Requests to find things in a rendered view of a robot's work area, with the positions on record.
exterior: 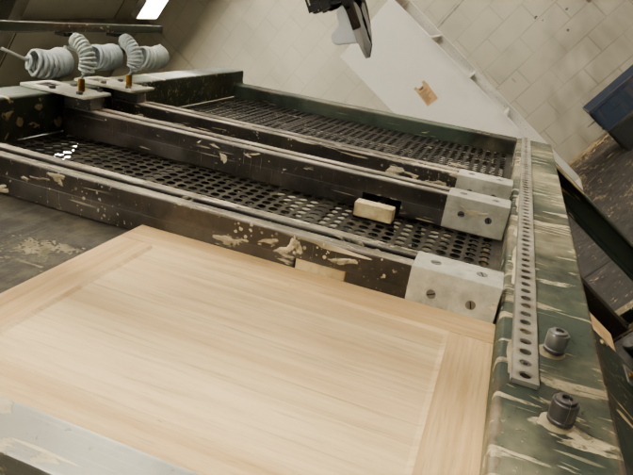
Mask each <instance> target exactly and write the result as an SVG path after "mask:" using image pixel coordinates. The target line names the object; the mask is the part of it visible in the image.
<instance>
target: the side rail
mask: <svg viewBox="0 0 633 475"><path fill-rule="evenodd" d="M234 97H235V98H240V99H245V100H250V101H254V102H259V103H263V104H268V105H273V106H281V107H286V108H290V109H295V110H299V111H304V112H309V113H314V114H317V115H322V116H327V117H332V118H336V119H341V120H345V121H350V122H355V123H363V124H368V125H372V126H377V127H381V128H386V129H391V130H396V131H399V132H404V133H409V134H414V135H418V136H423V137H427V138H432V139H440V140H445V141H450V142H454V143H459V144H463V145H468V146H473V147H478V148H481V149H486V150H491V151H496V152H500V153H505V154H509V155H512V151H513V148H514V144H515V143H516V142H517V138H515V137H510V136H505V135H500V134H496V133H491V132H486V131H481V130H477V129H472V128H467V127H461V126H457V125H452V124H447V123H438V122H434V121H429V120H424V119H419V118H415V117H410V116H405V115H400V114H396V113H391V112H386V111H381V110H377V109H372V108H367V107H362V106H354V105H349V104H344V103H339V102H335V101H330V100H325V99H320V98H316V97H311V96H306V95H301V94H297V93H292V92H287V91H282V90H274V89H269V88H264V87H259V86H254V85H249V84H244V83H243V84H236V85H235V95H234Z"/></svg>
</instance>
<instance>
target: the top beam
mask: <svg viewBox="0 0 633 475"><path fill-rule="evenodd" d="M243 74H244V72H243V71H242V70H238V69H233V68H227V67H215V68H204V69H194V70H184V71H174V72H164V73H154V74H135V75H132V83H134V84H139V85H141V84H147V85H148V87H152V88H154V90H150V91H149V101H148V102H154V103H158V104H163V105H167V106H175V107H180V106H189V105H194V104H199V103H203V102H208V101H214V100H218V99H223V98H228V97H233V92H234V85H235V83H239V82H243ZM85 88H88V89H92V90H97V89H103V90H104V92H109V93H111V96H107V97H104V98H105V107H104V108H107V109H111V110H113V99H114V98H113V95H114V90H113V89H110V88H105V87H100V86H96V85H91V84H87V83H85ZM63 106H65V105H64V95H61V94H57V93H53V92H49V91H45V90H37V89H32V88H29V87H25V86H14V87H3V88H0V142H5V141H10V140H15V139H23V138H28V137H33V136H37V135H42V134H47V133H52V132H56V131H62V130H63V120H64V119H63Z"/></svg>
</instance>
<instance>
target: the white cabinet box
mask: <svg viewBox="0 0 633 475"><path fill-rule="evenodd" d="M370 23H371V32H372V43H373V46H372V51H371V57H369V58H365V56H364V54H363V52H362V50H361V48H360V46H359V44H358V43H352V44H351V45H350V46H349V47H348V48H347V49H346V50H345V52H344V53H343V54H342V55H341V56H340V57H341V58H342V59H343V60H344V61H345V62H346V63H347V64H348V65H349V66H350V68H351V69H352V70H353V71H354V72H355V73H356V74H357V75H358V76H359V77H360V78H361V79H362V80H363V81H364V82H365V83H366V84H367V85H368V86H369V87H370V88H371V89H372V90H373V91H374V92H375V93H376V94H377V96H378V97H379V98H380V99H381V100H382V101H383V102H384V103H385V104H386V105H387V106H388V107H389V108H390V109H391V110H392V111H393V112H394V113H396V114H400V115H405V116H410V117H415V118H419V119H424V120H429V121H434V122H438V123H447V124H452V125H457V126H461V127H467V128H472V129H477V130H481V131H486V132H491V133H496V134H500V135H505V136H510V137H515V138H518V139H521V138H522V137H524V138H529V139H530V140H533V141H538V142H542V143H547V142H546V141H545V140H544V139H543V138H542V137H541V136H540V135H539V134H538V133H537V132H536V131H535V130H534V129H533V128H532V127H531V126H530V125H529V124H528V123H527V122H526V120H525V119H524V118H523V117H522V116H521V115H520V114H519V113H518V112H517V111H516V110H515V109H514V108H513V107H512V106H511V105H510V104H509V103H508V102H507V101H506V100H505V99H504V98H503V96H502V95H501V94H500V93H499V92H498V91H497V90H496V89H495V88H494V87H493V86H492V85H491V84H490V83H489V82H488V81H487V80H486V79H485V78H484V77H483V76H482V75H481V74H480V72H479V71H478V70H477V69H476V68H475V67H474V66H473V65H472V64H471V63H470V62H469V61H468V60H467V59H466V58H465V57H464V56H463V55H462V54H461V53H460V52H459V51H458V49H457V48H456V47H455V46H454V45H453V44H452V43H451V42H450V41H449V40H448V39H447V38H446V37H445V36H444V35H443V34H442V33H441V32H440V31H439V30H438V29H437V28H436V26H435V25H434V24H433V23H432V22H431V21H430V20H429V19H428V18H427V17H426V16H425V15H424V14H423V13H422V12H421V11H420V10H419V9H418V8H417V7H416V6H415V5H414V3H413V2H412V1H411V0H388V1H387V2H386V3H385V4H384V6H383V7H382V8H381V9H380V10H379V12H378V13H377V14H376V15H375V16H374V17H373V19H372V20H371V21H370ZM547 144H548V143H547ZM552 150H553V149H552ZM553 155H554V158H555V161H556V162H557V164H558V165H559V166H560V167H561V168H562V169H563V170H564V171H565V172H566V173H567V174H568V175H569V176H570V177H571V178H572V179H573V180H574V181H575V182H576V183H577V184H578V185H579V187H580V188H581V189H582V190H583V187H582V182H581V179H580V178H579V176H578V175H577V174H576V173H575V172H574V171H573V170H572V169H571V168H570V166H569V165H568V164H567V163H566V162H565V161H564V160H563V159H562V158H561V157H560V156H559V155H558V154H557V153H556V152H555V151H554V150H553Z"/></svg>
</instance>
